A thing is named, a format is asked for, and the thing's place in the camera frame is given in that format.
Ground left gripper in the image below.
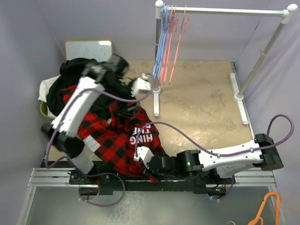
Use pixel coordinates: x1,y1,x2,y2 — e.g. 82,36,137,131
106,78,140,119

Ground red black plaid shirt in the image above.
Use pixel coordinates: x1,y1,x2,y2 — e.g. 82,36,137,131
61,84,173,183

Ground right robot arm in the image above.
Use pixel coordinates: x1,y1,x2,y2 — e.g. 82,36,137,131
137,134,284,183

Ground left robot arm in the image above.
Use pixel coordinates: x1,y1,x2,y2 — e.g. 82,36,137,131
41,54,151,184

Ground orange hanger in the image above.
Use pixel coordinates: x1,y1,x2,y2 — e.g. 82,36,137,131
246,191,281,225

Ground single pink hanger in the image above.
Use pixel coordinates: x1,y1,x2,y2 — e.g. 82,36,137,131
168,5,189,85

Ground blue hangers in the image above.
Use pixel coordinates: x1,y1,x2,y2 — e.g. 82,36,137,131
153,0,168,80

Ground white whiteboard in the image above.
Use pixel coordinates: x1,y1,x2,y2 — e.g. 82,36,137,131
65,40,113,62

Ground black garment pile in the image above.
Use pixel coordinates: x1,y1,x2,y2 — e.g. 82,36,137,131
46,54,129,116

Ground green laundry basket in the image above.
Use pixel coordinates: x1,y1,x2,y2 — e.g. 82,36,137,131
40,101,56,120

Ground white clothes rack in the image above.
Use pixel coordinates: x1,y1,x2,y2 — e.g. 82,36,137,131
152,4,298,125

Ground pink hangers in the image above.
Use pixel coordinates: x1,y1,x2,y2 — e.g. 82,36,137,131
158,5,178,85

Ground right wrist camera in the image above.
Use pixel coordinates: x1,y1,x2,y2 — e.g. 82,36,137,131
134,146,154,169

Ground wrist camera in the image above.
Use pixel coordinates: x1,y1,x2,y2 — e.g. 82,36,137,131
131,73,152,97
134,146,154,169

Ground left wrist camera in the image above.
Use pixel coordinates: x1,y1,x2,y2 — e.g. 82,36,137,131
131,73,152,97

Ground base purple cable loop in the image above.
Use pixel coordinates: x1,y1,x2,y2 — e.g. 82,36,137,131
78,171,127,207

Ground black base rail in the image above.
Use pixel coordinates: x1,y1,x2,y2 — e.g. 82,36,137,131
51,161,235,196

